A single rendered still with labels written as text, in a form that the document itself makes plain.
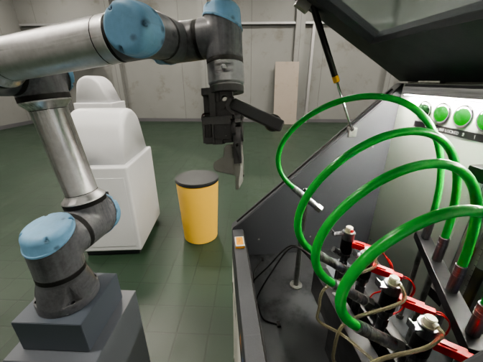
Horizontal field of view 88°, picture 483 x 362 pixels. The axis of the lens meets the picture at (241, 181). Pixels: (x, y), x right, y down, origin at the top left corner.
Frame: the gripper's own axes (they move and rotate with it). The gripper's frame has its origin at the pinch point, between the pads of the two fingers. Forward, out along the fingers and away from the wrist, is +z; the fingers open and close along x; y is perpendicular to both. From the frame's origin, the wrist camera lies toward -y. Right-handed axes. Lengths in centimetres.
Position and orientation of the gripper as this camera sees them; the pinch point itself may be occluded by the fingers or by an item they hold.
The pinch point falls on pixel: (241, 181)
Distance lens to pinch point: 55.1
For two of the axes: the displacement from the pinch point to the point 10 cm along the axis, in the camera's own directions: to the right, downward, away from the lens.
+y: -10.0, 0.4, 0.4
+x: -0.4, 1.6, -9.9
